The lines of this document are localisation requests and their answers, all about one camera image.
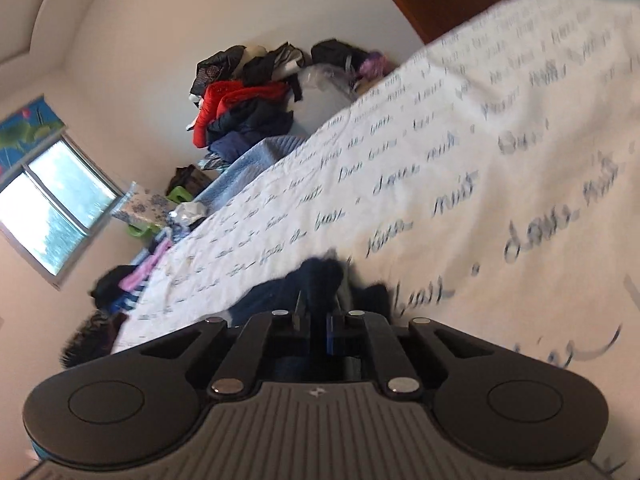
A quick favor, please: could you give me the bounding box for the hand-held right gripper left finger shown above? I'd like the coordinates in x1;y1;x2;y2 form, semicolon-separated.
132;311;308;399

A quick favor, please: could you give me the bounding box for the blue floral pillow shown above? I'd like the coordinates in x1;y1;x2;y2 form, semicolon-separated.
111;181;177;233

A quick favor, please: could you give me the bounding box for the cream cloth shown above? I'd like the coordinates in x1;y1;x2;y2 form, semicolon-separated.
242;43;273;63

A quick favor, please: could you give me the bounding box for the red jacket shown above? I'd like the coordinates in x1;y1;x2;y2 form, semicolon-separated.
192;80;291;148

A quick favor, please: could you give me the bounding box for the window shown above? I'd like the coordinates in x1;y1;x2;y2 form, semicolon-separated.
0;132;123;288

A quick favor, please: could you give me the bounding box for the small clear plastic bag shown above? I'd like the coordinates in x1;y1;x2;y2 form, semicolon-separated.
167;201;208;228

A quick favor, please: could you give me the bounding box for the dark plaid garment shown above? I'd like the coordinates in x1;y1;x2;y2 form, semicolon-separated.
189;46;247;98

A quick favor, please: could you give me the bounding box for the white script printed bedsheet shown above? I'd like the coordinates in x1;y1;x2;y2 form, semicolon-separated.
110;0;640;480

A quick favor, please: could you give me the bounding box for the light blue quilted mattress pad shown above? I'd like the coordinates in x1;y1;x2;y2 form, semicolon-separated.
197;135;321;213

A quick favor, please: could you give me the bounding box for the dark navy small garment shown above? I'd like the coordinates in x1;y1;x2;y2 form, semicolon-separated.
227;257;396;361

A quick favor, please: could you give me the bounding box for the large translucent plastic bag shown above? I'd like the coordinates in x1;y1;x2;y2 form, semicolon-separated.
290;64;361;138

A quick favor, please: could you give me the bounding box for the black bag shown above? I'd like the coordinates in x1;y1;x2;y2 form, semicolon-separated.
310;39;371;73

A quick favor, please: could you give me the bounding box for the black furry garment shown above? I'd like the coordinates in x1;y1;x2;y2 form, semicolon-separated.
59;310;128;368

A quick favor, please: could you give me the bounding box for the navy jacket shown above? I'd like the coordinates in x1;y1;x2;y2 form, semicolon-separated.
205;97;296;163

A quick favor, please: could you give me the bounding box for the purple cloth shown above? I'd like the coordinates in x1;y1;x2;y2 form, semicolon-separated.
359;52;392;83

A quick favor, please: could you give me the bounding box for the dark brown bag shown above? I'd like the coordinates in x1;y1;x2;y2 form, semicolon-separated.
165;164;212;198

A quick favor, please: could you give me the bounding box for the black hanging garment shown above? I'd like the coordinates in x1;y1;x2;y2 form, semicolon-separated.
241;42;307;111

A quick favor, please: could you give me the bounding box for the black cloth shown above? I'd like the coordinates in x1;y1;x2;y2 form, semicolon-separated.
90;265;146;311

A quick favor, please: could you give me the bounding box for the lotus print roller blind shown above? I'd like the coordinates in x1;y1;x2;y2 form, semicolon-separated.
0;96;67;177

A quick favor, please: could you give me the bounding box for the green plastic stool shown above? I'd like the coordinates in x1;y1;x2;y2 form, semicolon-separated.
127;185;198;238

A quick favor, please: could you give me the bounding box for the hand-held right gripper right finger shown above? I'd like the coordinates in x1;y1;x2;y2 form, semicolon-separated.
326;311;503;400

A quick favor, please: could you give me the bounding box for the blue white striped cloth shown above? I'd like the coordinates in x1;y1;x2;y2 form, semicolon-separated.
106;280;151;317

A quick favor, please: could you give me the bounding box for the pink cloth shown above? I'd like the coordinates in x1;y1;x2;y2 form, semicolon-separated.
119;240;173;292

